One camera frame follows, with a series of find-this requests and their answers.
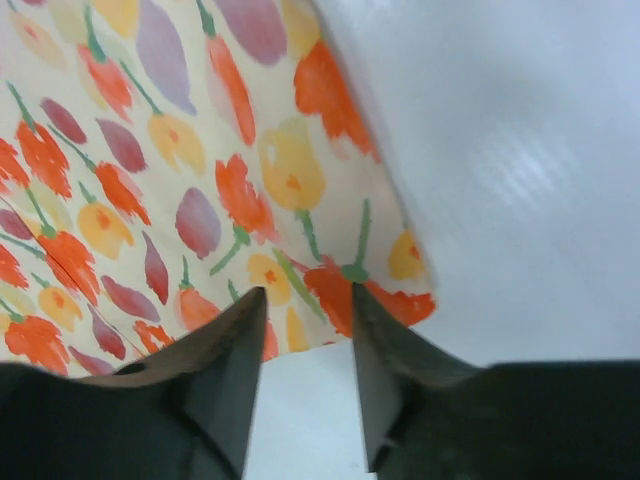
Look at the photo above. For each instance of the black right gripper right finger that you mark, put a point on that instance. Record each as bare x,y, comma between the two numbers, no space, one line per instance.
429,415

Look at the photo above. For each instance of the orange floral white skirt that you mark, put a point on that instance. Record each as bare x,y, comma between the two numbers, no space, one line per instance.
161,158

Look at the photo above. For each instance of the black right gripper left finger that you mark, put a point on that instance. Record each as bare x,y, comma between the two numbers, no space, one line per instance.
184,412

